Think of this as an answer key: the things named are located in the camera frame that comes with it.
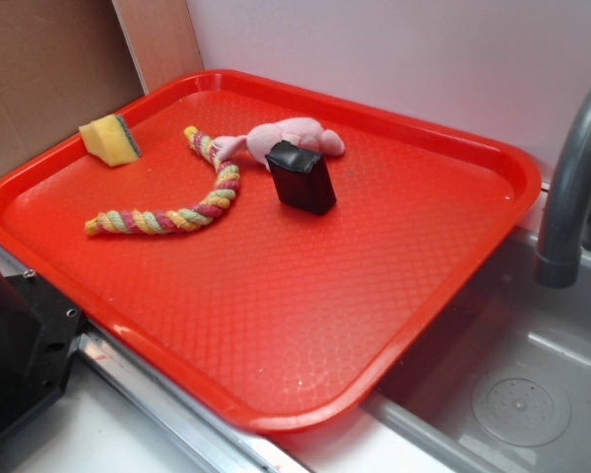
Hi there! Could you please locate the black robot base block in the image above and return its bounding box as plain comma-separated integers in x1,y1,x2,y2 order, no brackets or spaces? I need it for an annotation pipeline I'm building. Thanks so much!
0,272,85,441

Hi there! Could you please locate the black box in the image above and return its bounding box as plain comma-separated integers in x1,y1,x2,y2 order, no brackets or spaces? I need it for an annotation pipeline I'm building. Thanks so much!
266,141,337,215

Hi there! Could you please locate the red plastic tray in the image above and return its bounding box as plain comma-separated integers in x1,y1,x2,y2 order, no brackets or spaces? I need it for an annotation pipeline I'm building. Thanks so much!
0,71,541,433

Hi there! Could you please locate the pink plush toy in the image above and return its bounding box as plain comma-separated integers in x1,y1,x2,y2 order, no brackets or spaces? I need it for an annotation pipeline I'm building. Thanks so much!
213,117,345,169

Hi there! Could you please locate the yellow sponge with green pad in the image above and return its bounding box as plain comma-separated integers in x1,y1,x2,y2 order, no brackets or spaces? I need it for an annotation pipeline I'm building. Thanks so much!
79,114,142,168

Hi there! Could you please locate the grey faucet spout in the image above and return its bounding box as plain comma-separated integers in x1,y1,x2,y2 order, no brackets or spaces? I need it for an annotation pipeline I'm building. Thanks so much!
534,90,591,289

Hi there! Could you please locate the grey plastic sink basin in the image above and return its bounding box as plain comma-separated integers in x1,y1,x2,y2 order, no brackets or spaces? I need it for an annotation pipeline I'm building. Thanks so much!
363,230,591,472

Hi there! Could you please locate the brown cardboard panel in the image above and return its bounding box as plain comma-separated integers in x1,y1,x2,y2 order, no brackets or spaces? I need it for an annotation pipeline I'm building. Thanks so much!
0,1,203,177

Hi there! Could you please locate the multicolour braided rope toy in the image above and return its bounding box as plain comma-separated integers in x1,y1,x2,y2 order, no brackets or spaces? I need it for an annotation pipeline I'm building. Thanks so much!
85,126,240,237

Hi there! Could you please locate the metal rail strip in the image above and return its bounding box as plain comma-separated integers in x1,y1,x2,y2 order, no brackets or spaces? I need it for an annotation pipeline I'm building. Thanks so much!
0,231,296,473

